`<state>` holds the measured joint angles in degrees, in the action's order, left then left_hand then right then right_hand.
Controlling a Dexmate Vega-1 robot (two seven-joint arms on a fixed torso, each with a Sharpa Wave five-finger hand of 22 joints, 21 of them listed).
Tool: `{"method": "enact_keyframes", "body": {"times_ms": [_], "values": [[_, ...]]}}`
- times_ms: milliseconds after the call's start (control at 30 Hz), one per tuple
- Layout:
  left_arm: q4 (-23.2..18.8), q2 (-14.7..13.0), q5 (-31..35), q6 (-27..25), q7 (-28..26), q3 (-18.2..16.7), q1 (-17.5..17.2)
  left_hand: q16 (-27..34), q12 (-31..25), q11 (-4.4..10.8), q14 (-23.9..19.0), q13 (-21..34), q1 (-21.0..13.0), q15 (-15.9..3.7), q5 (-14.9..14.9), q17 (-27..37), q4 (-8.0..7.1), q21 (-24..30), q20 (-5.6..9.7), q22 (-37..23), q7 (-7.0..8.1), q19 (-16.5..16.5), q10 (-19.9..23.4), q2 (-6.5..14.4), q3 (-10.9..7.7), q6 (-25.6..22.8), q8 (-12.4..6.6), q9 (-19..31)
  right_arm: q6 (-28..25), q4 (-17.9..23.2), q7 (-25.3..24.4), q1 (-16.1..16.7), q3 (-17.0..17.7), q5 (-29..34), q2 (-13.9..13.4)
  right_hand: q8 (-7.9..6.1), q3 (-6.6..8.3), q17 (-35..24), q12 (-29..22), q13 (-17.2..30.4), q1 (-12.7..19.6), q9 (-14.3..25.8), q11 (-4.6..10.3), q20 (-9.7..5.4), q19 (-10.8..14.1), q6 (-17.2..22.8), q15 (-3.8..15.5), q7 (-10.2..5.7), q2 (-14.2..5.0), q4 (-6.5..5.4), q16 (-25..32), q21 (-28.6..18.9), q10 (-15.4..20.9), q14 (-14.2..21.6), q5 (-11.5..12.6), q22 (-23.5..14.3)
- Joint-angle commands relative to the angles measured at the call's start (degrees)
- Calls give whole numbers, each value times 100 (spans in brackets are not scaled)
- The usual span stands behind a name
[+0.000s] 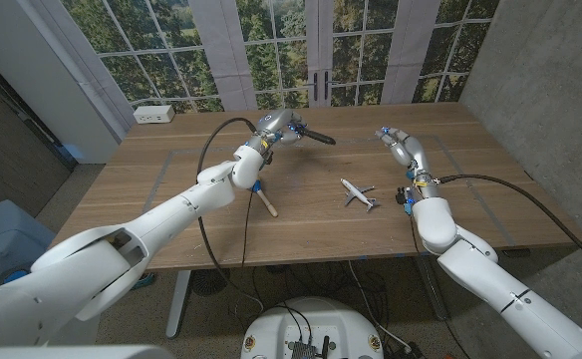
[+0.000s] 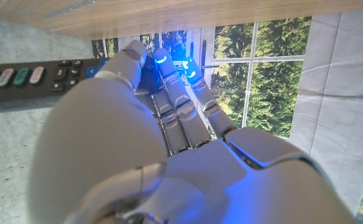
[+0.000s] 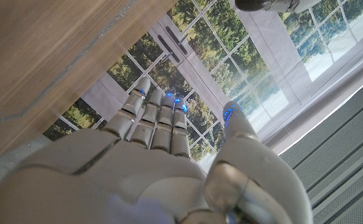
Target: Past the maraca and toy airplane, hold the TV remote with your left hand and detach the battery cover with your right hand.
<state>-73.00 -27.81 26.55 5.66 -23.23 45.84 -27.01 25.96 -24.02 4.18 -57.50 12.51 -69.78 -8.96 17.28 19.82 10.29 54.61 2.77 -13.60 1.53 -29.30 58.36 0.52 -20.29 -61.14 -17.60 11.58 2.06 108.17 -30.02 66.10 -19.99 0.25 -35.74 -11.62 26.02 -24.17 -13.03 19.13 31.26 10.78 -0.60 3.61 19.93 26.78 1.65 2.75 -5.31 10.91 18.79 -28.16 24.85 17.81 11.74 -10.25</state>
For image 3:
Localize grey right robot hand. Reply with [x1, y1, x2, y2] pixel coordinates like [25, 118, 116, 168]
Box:
[0, 77, 313, 224]

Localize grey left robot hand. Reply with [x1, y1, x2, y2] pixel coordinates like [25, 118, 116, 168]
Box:
[264, 0, 322, 14]

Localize printed window backdrop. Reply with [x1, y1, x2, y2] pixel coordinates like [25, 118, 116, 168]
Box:
[43, 0, 363, 175]

